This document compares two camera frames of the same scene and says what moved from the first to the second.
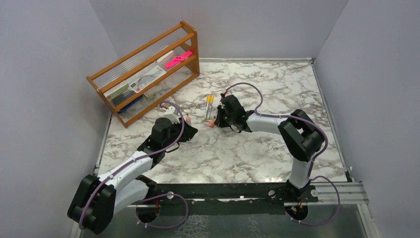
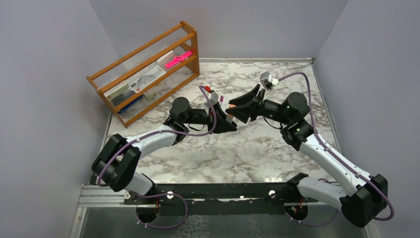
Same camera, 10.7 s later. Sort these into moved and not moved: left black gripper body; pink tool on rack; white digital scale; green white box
Moved: left black gripper body
Not moved: white digital scale; green white box; pink tool on rack
